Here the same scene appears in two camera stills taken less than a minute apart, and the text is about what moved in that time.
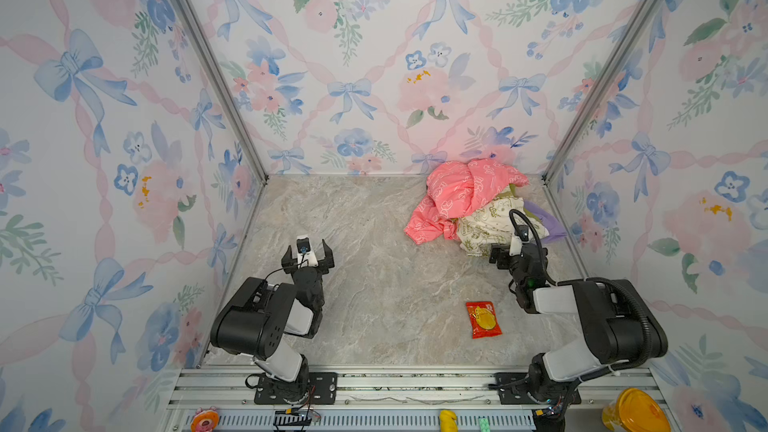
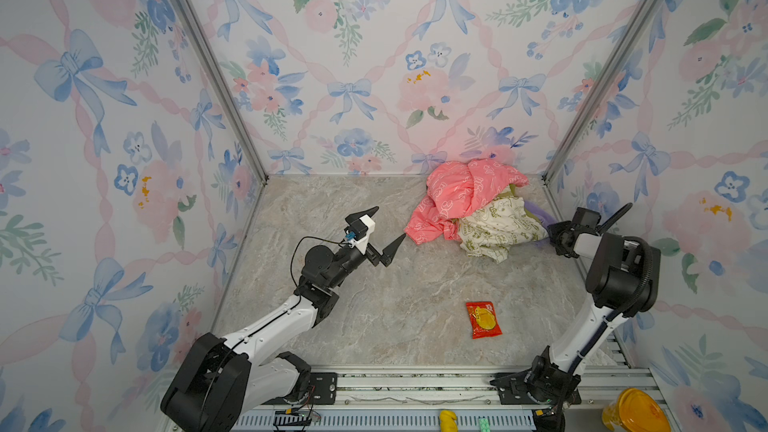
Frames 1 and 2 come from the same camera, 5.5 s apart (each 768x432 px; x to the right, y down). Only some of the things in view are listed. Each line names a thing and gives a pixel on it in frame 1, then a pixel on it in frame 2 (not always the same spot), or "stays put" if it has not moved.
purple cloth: [554, 230] stays put
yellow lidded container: [634, 410] stays put
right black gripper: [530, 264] -> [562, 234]
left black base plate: [309, 388] stays put
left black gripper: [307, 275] -> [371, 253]
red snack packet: [484, 321] stays put
